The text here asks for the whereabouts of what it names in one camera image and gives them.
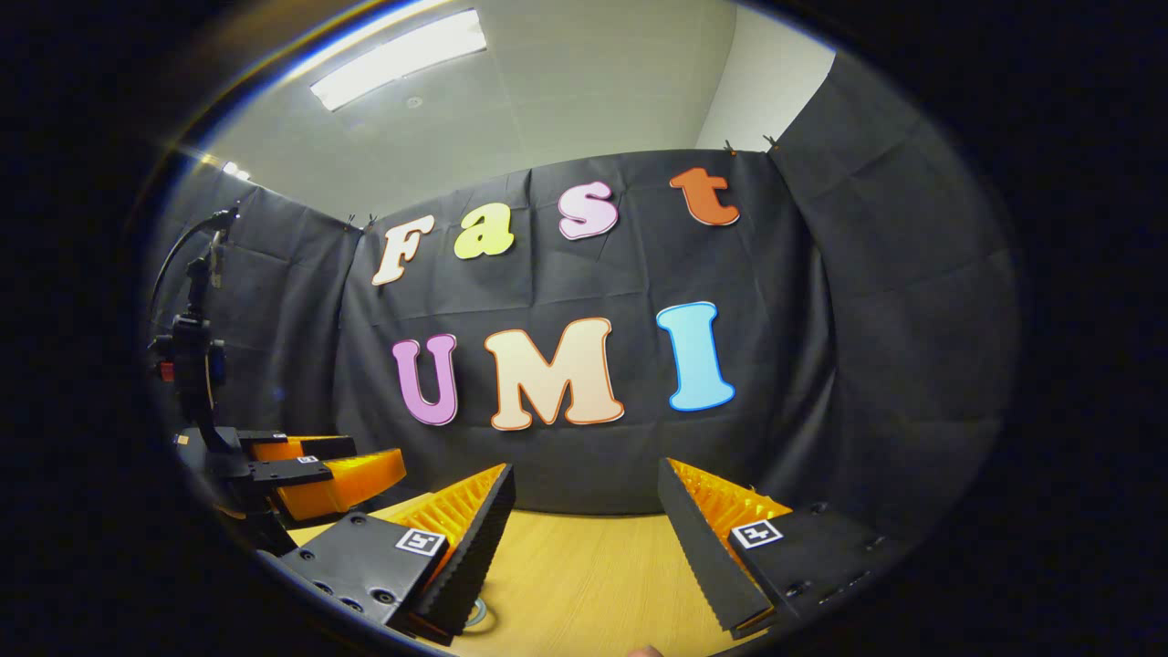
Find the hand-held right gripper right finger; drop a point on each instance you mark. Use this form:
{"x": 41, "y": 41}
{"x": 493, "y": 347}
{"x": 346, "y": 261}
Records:
{"x": 703, "y": 557}

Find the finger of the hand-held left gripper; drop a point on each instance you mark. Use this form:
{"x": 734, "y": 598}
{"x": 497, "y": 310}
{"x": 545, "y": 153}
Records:
{"x": 347, "y": 484}
{"x": 310, "y": 447}

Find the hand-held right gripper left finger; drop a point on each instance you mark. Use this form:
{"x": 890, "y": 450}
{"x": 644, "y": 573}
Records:
{"x": 470, "y": 557}

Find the light blue suitcase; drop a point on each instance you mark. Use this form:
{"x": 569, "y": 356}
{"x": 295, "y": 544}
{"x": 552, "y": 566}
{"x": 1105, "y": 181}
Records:
{"x": 494, "y": 616}

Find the small ceiling light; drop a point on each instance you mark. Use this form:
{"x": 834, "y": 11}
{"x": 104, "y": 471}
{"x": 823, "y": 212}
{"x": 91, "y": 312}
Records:
{"x": 235, "y": 171}

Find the black backdrop cloth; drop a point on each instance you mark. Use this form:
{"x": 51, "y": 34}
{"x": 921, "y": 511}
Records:
{"x": 547, "y": 283}

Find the long ceiling light panel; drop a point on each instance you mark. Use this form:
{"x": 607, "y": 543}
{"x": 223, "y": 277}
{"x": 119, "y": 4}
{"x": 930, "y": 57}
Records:
{"x": 401, "y": 59}

